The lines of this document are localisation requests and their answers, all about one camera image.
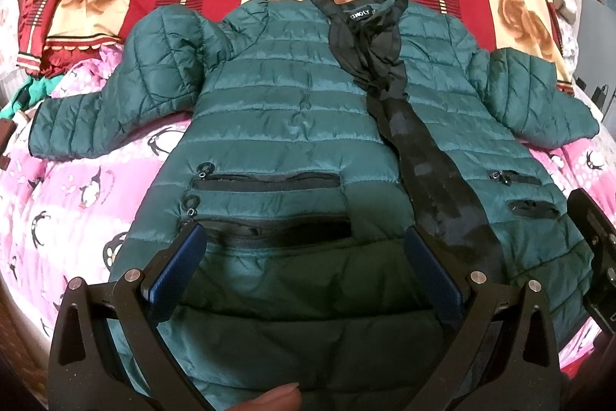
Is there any pink penguin blanket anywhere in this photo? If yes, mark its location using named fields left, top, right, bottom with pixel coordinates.
left=0, top=42, right=194, bottom=339

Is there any green cloth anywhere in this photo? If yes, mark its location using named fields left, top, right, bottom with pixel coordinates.
left=0, top=74, right=64, bottom=119

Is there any brown wooden bed frame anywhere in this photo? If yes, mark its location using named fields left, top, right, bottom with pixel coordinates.
left=0, top=119, right=17, bottom=171

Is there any grey cabinet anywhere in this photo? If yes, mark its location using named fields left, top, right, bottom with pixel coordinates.
left=573, top=0, right=615, bottom=114

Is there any person's hand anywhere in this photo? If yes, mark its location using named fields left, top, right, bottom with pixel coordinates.
left=228, top=383, right=302, bottom=411

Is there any green quilted puffer jacket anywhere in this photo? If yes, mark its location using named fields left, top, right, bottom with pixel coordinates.
left=28, top=0, right=598, bottom=410

